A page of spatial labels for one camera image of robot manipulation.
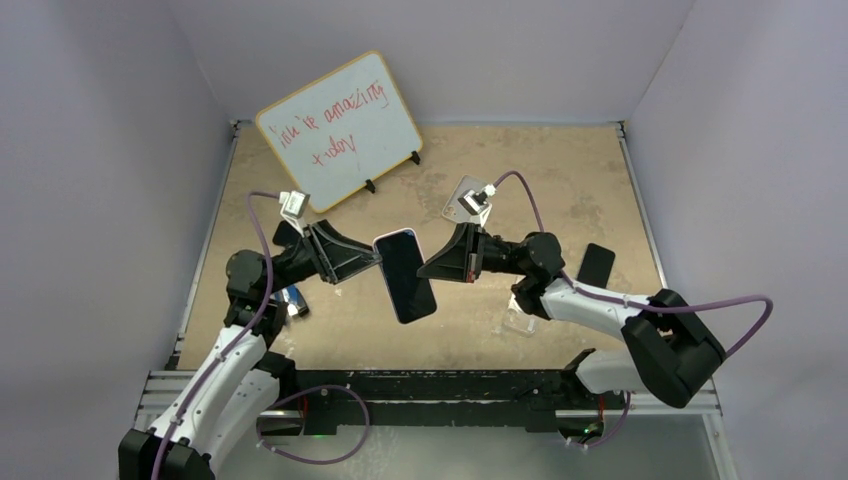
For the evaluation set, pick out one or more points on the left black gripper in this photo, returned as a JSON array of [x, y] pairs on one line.
[[335, 257]]

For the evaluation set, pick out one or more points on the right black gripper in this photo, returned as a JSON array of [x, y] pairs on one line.
[[462, 259]]

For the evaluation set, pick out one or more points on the black smartphone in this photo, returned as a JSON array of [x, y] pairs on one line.
[[404, 275]]

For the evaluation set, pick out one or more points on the pink phone case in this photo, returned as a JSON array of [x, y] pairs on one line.
[[418, 238]]

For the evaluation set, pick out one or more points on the clear phone case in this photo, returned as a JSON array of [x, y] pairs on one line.
[[518, 321]]

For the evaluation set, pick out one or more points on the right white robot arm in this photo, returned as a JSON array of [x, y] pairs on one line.
[[669, 351]]

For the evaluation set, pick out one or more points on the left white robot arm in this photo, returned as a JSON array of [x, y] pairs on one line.
[[241, 377]]

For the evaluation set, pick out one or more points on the translucent white phone case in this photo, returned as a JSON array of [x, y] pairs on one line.
[[452, 210]]

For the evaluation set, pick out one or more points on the black phone left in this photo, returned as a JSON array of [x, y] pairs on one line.
[[285, 235]]

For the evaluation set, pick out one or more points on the black phone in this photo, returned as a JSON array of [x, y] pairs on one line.
[[285, 235], [596, 266]]

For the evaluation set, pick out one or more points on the black phone right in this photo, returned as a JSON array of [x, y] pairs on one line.
[[596, 266]]

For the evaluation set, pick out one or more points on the blue black stapler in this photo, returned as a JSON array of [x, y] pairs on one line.
[[294, 302]]

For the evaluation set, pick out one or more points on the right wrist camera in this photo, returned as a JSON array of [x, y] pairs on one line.
[[477, 203]]

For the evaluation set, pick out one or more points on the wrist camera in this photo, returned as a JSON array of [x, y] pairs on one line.
[[293, 205], [477, 203]]

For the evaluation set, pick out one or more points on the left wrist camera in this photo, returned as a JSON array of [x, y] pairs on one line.
[[293, 205]]

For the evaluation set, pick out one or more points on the whiteboard with orange frame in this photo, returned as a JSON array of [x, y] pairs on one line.
[[342, 131]]

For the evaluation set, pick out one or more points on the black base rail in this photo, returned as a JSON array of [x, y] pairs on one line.
[[534, 400]]

